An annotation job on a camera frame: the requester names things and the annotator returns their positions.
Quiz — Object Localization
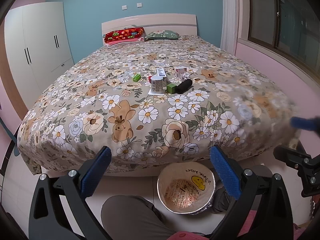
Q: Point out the white milk carton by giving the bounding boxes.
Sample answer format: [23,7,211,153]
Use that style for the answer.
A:
[156,67,167,83]

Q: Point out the red patterned pillow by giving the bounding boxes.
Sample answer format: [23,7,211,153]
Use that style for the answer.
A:
[103,27,145,46]

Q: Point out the floral bed cover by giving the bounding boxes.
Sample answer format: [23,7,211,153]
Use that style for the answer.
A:
[17,36,299,174]

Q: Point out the white curtain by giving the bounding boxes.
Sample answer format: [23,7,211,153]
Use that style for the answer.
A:
[220,0,239,55]

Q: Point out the white wardrobe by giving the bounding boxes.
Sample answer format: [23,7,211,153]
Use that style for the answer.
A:
[4,2,74,108]

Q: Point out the dark framed window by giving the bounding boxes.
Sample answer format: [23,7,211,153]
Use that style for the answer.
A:
[248,0,319,80]

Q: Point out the green toy brick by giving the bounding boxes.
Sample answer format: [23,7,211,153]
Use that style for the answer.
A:
[132,74,141,82]

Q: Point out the green floral pillow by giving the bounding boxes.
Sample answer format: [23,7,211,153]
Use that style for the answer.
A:
[145,30,180,41]

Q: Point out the small red white box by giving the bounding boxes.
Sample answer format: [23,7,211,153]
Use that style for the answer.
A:
[174,66,187,78]

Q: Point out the white bed headboard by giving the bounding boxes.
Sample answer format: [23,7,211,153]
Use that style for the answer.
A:
[101,13,197,45]

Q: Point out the white yogurt cup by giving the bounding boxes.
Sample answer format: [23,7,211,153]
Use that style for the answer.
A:
[151,75,163,91]

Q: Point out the black cylinder roll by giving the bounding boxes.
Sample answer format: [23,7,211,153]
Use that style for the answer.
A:
[175,79,193,94]

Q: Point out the green cube block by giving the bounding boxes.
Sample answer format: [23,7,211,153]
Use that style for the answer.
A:
[166,83,176,94]

